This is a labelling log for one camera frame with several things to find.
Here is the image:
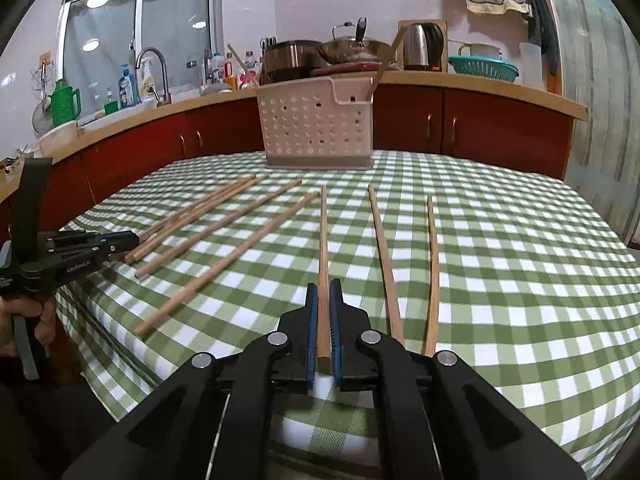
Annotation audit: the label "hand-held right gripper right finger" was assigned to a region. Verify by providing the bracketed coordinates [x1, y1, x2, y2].
[329, 278, 587, 480]

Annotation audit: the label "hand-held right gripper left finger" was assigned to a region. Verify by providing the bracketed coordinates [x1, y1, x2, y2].
[61, 282, 321, 480]

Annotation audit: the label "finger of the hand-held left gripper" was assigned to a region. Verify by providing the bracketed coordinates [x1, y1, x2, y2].
[44, 230, 140, 257]
[21, 251, 124, 294]

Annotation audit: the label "white perforated plastic basket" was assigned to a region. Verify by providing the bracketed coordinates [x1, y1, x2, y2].
[256, 76, 375, 171]

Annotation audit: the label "person's left hand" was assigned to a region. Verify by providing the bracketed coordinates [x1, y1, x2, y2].
[0, 295, 57, 358]

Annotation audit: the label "white plastic tub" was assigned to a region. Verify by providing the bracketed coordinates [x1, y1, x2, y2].
[39, 121, 80, 157]

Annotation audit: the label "green thermos jug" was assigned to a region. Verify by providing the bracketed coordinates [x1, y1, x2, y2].
[50, 79, 82, 128]

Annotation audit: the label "blue dish soap bottle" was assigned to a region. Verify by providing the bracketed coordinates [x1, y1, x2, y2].
[118, 63, 141, 108]

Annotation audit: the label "white spray bottle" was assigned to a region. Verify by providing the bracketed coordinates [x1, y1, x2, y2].
[139, 57, 157, 102]

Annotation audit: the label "green checked tablecloth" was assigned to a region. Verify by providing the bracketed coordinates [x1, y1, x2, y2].
[55, 150, 640, 480]

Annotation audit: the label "steel kitchen faucet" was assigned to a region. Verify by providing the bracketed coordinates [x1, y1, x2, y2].
[135, 47, 172, 107]

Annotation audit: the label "sliding glass window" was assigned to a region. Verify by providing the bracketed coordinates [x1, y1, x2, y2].
[62, 0, 221, 106]

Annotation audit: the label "red kitchen cabinets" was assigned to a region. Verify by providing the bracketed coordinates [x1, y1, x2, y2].
[0, 85, 576, 241]

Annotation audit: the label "red induction cooker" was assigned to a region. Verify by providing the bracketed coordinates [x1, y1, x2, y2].
[311, 61, 383, 78]

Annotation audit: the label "dark rice cooker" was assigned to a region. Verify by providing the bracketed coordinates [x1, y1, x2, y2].
[261, 40, 326, 86]

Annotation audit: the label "steel wok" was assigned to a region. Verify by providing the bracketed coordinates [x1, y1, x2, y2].
[316, 40, 393, 66]

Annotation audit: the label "wooden kitchen counter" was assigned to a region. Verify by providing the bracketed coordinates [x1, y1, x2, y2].
[0, 71, 590, 201]

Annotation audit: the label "steel electric kettle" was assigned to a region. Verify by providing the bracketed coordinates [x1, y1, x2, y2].
[402, 22, 446, 72]

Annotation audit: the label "glass wok lid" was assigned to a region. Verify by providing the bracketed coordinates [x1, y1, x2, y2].
[331, 17, 372, 47]

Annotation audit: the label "teal plastic colander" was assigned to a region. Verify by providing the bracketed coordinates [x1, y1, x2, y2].
[447, 55, 521, 82]

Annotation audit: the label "wooden cutting board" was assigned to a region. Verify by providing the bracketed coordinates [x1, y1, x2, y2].
[397, 20, 448, 73]

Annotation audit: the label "translucent plastic pitcher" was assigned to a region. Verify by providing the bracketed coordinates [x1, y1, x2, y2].
[518, 41, 543, 87]

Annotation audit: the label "frosted glass door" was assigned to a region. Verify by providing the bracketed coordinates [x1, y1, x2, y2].
[545, 0, 640, 251]

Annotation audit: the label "dark hanging cloth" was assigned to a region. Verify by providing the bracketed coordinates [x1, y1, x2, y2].
[517, 0, 560, 77]

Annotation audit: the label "hanging wire strainer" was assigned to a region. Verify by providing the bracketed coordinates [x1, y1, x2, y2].
[31, 60, 53, 136]

